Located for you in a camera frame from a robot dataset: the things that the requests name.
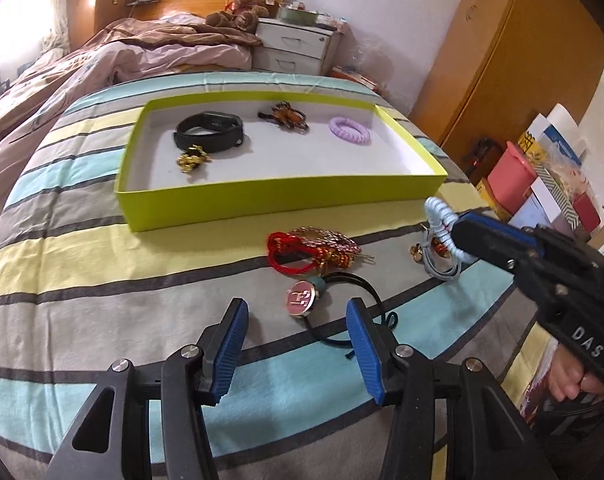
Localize light blue spiral hair tie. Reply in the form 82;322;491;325
423;195;479;266

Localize purple spiral hair tie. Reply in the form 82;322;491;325
328;116;373;146

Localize black smart band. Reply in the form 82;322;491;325
174;110;244;153

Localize brown beaded bracelet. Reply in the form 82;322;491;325
257;101;311;135

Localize right hand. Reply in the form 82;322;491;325
547;344;604;402

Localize pink plastic bin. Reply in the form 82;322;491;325
488;141;537;214

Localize striped bed sheet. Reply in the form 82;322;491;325
0;73;549;479

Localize green shallow cardboard box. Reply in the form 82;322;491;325
115;90;447;232

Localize wooden door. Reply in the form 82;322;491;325
410;0;604;165

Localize cardboard box with books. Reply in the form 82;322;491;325
329;66;380;93

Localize white nightstand drawers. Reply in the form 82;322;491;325
252;18;342;76

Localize pink brown duvet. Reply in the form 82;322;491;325
0;14;262;202

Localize green basin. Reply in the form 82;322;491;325
278;4;317;27

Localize brown teddy bear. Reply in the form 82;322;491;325
205;0;277;34

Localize pink round charm hair tie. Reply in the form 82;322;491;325
287;271;400;360

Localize red knot beaded bracelet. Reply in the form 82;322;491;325
265;225;376;278

